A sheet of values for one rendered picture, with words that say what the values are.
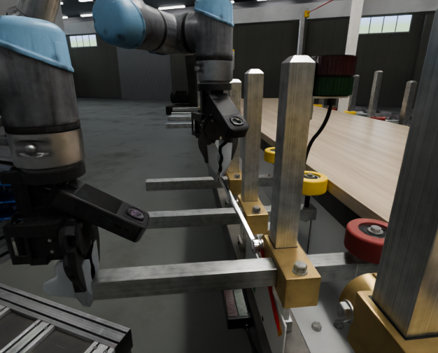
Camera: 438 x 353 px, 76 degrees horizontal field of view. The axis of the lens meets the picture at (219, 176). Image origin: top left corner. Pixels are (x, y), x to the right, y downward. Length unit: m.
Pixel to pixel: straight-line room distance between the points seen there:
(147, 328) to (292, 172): 1.26
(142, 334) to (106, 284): 1.11
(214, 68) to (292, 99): 0.23
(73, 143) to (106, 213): 0.09
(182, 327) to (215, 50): 1.27
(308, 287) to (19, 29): 0.44
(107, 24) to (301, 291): 0.49
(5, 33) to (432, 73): 0.34
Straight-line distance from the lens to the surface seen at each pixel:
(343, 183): 0.69
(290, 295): 0.43
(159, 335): 1.52
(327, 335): 0.71
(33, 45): 0.35
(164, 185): 0.89
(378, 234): 0.49
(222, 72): 0.59
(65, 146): 0.36
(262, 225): 0.65
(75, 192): 0.38
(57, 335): 1.36
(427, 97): 0.20
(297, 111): 0.40
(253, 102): 0.64
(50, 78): 0.35
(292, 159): 0.41
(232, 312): 0.60
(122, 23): 0.51
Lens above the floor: 1.12
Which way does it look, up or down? 19 degrees down
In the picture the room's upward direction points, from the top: straight up
